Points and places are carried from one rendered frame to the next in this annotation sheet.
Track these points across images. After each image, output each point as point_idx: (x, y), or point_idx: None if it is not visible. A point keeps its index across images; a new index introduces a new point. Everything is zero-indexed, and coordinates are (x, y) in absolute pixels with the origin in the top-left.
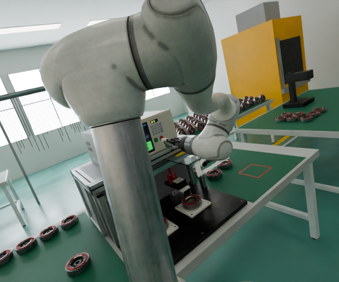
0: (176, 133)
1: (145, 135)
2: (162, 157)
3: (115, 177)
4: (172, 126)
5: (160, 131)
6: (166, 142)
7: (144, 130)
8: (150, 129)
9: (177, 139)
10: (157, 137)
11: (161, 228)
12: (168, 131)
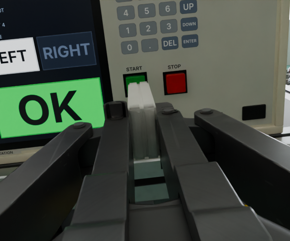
0: (283, 82)
1: (71, 39)
2: (139, 191)
3: None
4: (271, 33)
5: (176, 38)
6: (52, 147)
7: (68, 6)
8: (113, 10)
9: (186, 158)
10: (148, 71)
11: None
12: (233, 58)
